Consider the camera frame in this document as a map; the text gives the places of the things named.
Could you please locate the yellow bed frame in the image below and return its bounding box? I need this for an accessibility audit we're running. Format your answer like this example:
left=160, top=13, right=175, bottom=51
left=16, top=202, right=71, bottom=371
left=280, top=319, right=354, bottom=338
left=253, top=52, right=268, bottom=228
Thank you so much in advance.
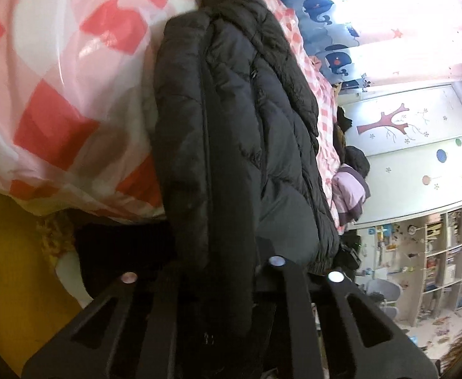
left=0, top=194, right=91, bottom=374

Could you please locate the wardrobe with tree decal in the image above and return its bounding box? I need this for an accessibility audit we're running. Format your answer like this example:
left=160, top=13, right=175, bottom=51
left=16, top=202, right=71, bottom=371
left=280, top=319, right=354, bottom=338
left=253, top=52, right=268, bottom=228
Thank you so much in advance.
left=342, top=86, right=462, bottom=226

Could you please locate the red white checkered bedspread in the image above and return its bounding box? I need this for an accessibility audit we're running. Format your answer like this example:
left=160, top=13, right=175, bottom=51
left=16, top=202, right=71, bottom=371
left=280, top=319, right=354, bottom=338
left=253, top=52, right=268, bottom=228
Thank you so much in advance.
left=0, top=0, right=342, bottom=234

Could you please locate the cluttered white bookshelf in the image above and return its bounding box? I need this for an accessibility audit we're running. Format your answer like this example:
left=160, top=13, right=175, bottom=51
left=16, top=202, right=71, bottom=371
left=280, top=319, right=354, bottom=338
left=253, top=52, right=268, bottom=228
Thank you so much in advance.
left=355, top=206, right=462, bottom=327

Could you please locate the black puffer jacket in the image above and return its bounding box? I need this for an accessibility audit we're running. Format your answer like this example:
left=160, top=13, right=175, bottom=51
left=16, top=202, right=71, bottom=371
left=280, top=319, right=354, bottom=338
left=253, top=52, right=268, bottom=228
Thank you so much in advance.
left=153, top=0, right=339, bottom=342

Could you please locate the blue whale curtain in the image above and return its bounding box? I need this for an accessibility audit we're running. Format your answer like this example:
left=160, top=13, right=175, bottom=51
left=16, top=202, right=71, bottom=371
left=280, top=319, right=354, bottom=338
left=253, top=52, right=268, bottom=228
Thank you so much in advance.
left=280, top=0, right=370, bottom=90

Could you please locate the pink purple garment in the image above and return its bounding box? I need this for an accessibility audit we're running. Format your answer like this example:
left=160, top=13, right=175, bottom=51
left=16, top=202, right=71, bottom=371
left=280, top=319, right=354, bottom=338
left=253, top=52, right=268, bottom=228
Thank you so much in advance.
left=332, top=163, right=370, bottom=227

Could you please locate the dark clothes pile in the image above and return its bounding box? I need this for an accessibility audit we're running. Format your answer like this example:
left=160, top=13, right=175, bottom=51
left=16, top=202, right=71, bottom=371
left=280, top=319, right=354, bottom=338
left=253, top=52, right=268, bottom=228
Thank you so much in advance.
left=331, top=103, right=372, bottom=181

